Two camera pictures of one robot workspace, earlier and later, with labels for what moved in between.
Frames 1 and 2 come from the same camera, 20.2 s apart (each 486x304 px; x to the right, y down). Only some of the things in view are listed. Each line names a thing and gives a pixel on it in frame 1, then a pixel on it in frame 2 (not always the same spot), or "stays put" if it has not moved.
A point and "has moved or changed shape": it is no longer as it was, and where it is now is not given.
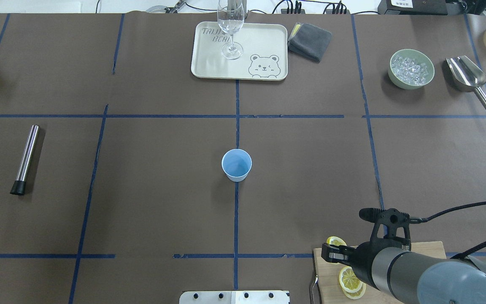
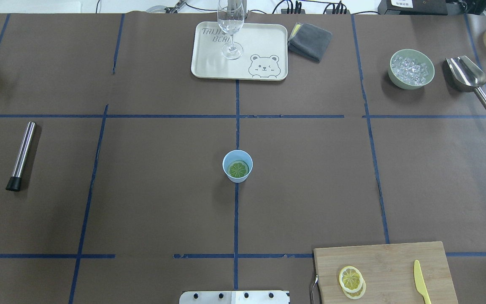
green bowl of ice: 410,69 stays put
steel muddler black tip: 18,186 has moved or changed shape
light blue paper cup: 236,163 stays put
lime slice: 336,240 → 238,169
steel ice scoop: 467,77 stays put
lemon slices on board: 350,285 stays put
